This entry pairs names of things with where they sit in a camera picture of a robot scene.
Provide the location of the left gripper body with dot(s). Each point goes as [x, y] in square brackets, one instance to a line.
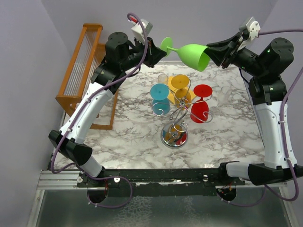
[137, 53]

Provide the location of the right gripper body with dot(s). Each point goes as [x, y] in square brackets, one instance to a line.
[245, 57]

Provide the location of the green plastic wine glass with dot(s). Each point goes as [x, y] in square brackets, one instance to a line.
[192, 55]

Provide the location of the yellow plastic wine glass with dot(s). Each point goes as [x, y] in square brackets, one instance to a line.
[182, 95]

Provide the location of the blue plastic wine glass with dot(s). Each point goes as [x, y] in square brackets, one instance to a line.
[160, 103]

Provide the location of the red plastic wine glass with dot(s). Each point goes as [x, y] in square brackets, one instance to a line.
[199, 110]

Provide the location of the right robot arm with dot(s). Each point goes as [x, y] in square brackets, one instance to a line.
[267, 91]

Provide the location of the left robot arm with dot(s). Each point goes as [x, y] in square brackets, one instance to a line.
[121, 56]

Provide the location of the clear wine glass by book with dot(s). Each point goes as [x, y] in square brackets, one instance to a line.
[162, 79]

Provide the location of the clear wine glass right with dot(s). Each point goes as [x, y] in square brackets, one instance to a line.
[224, 95]

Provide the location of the wooden dish rack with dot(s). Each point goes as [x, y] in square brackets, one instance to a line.
[87, 55]

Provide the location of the chrome wine glass rack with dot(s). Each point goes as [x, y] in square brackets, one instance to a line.
[175, 133]

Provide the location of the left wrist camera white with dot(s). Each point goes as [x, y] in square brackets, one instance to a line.
[137, 30]

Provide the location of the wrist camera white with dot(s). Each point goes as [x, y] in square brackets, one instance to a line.
[137, 30]
[249, 30]

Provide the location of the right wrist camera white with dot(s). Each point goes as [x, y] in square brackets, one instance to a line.
[249, 30]

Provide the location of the black mounting rail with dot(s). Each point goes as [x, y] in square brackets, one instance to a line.
[159, 182]

